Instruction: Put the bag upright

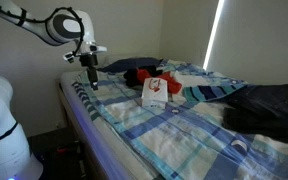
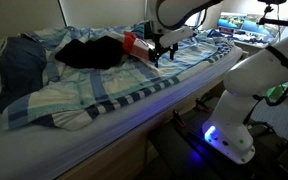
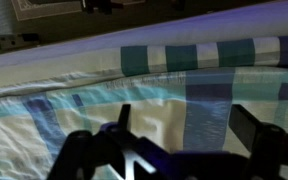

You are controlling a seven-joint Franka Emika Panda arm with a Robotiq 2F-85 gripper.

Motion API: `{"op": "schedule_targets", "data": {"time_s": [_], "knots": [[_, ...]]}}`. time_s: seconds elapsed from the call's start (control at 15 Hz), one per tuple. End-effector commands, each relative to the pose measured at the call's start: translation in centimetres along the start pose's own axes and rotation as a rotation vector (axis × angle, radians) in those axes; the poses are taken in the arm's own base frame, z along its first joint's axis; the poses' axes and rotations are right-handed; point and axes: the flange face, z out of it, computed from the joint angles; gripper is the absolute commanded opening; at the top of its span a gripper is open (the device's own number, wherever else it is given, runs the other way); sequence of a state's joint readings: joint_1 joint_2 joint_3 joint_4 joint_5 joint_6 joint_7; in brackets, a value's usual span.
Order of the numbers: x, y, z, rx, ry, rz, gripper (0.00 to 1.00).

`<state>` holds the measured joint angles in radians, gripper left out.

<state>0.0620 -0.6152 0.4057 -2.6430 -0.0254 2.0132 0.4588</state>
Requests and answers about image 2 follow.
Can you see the green object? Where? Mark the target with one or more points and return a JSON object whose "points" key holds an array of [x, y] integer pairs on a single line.
{"points": [[277, 91]]}

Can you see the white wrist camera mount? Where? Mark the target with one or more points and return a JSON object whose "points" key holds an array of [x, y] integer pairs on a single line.
{"points": [[175, 36]]}

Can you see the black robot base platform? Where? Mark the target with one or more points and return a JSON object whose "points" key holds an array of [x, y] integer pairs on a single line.
{"points": [[177, 156]]}

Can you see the white mattress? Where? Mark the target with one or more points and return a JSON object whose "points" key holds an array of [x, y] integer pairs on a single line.
{"points": [[34, 153]]}

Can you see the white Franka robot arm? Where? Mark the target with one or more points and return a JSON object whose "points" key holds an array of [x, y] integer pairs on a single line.
{"points": [[250, 76]]}

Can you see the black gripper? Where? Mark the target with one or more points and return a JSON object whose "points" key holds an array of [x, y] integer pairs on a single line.
{"points": [[155, 41]]}

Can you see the monitor with landscape picture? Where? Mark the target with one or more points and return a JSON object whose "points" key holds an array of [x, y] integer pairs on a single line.
{"points": [[247, 26]]}

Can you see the red cloth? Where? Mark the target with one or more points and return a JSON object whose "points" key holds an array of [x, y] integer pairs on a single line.
{"points": [[138, 46]]}

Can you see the black camera stand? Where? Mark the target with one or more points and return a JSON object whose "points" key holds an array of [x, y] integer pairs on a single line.
{"points": [[277, 21]]}

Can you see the red black clamp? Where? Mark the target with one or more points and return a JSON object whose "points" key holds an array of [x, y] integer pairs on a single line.
{"points": [[179, 119], [202, 105]]}

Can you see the blue plaid blanket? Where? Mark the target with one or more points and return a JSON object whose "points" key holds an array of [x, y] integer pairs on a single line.
{"points": [[117, 83]]}

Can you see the black garment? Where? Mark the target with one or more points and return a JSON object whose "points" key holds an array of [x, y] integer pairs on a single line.
{"points": [[90, 52]]}

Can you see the blue jeans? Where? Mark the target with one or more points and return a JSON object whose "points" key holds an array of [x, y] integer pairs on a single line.
{"points": [[20, 70]]}

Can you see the wooden bed frame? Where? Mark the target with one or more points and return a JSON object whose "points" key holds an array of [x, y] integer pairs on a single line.
{"points": [[130, 153]]}

